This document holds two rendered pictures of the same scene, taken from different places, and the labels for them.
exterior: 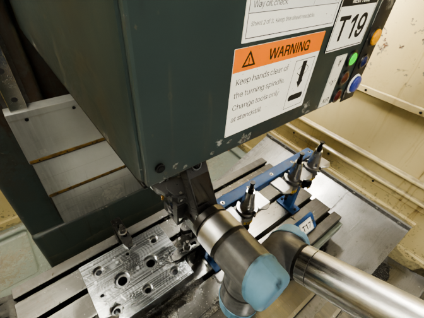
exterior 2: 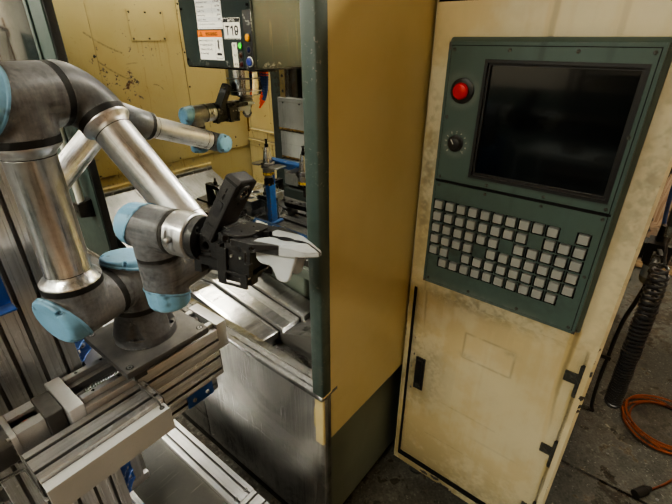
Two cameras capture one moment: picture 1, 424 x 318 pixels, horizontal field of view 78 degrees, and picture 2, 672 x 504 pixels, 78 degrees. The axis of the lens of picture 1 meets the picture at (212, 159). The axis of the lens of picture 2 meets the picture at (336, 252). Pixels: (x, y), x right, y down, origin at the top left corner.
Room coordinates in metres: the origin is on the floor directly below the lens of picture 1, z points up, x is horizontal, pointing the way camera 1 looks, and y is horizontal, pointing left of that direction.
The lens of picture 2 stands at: (0.50, -1.97, 1.72)
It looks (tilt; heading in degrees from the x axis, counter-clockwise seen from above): 27 degrees down; 81
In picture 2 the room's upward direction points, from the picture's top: straight up
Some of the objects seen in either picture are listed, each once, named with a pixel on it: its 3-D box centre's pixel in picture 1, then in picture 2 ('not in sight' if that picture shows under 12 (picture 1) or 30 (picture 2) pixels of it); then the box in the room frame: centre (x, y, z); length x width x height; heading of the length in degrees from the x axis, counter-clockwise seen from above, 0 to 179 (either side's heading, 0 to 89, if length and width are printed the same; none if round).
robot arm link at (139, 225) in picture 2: not in sight; (152, 228); (0.30, -1.29, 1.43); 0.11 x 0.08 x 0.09; 147
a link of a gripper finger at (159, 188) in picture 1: (164, 183); not in sight; (0.35, 0.09, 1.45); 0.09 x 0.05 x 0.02; 55
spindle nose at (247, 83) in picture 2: not in sight; (244, 80); (0.42, 0.11, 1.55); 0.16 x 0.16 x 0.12
